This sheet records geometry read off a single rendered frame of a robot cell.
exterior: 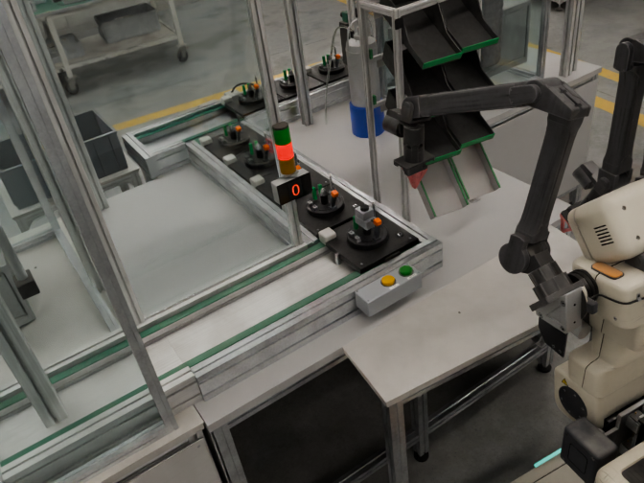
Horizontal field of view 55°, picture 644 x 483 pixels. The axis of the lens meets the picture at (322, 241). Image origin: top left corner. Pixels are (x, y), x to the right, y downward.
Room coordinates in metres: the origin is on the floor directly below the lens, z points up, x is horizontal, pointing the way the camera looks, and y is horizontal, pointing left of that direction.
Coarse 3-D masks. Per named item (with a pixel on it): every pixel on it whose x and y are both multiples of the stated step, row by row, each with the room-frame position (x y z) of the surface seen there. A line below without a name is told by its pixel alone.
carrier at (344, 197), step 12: (312, 192) 1.93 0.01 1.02; (324, 192) 1.89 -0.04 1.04; (300, 204) 1.95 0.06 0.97; (312, 204) 1.89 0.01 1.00; (324, 204) 1.89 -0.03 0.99; (336, 204) 1.88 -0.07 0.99; (348, 204) 1.90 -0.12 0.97; (360, 204) 1.88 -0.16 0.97; (300, 216) 1.87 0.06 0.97; (312, 216) 1.85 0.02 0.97; (324, 216) 1.83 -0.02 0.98; (336, 216) 1.83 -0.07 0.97; (348, 216) 1.82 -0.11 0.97; (312, 228) 1.78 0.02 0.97; (324, 228) 1.77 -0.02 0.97
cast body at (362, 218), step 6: (366, 204) 1.69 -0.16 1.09; (360, 210) 1.67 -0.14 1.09; (366, 210) 1.66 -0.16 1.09; (372, 210) 1.67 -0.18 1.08; (360, 216) 1.66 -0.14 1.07; (366, 216) 1.66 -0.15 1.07; (372, 216) 1.67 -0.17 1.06; (360, 222) 1.67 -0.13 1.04; (366, 222) 1.64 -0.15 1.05; (372, 222) 1.65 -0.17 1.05; (366, 228) 1.64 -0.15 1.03
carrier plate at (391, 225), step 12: (336, 228) 1.76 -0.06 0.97; (348, 228) 1.75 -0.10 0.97; (396, 228) 1.70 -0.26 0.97; (336, 240) 1.69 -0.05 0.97; (396, 240) 1.64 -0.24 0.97; (408, 240) 1.63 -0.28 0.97; (336, 252) 1.63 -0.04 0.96; (348, 252) 1.61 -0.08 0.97; (360, 252) 1.60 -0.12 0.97; (372, 252) 1.59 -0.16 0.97; (384, 252) 1.58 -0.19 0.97; (360, 264) 1.54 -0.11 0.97; (372, 264) 1.54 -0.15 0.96
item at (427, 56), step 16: (384, 0) 1.91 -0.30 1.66; (400, 0) 1.97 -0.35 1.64; (416, 0) 1.98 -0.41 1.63; (384, 16) 1.92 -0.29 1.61; (416, 16) 1.92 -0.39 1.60; (432, 16) 1.89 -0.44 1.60; (416, 32) 1.86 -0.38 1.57; (432, 32) 1.86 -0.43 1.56; (416, 48) 1.79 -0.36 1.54; (432, 48) 1.79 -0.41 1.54; (448, 48) 1.79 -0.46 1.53; (432, 64) 1.72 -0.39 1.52
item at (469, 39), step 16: (448, 0) 2.01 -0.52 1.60; (464, 0) 1.99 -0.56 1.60; (448, 16) 1.94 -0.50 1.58; (464, 16) 1.94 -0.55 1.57; (480, 16) 1.91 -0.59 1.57; (448, 32) 1.85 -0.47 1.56; (464, 32) 1.87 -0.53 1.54; (480, 32) 1.87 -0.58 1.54; (464, 48) 1.78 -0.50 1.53; (480, 48) 1.81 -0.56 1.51
